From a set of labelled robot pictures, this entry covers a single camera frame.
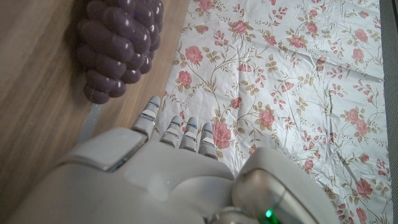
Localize floral print backdrop curtain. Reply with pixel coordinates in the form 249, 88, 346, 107
155, 0, 394, 224

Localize purple toy grape cluster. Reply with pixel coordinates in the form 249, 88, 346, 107
76, 0, 165, 105

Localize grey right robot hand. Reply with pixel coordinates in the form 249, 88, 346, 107
6, 95, 341, 224

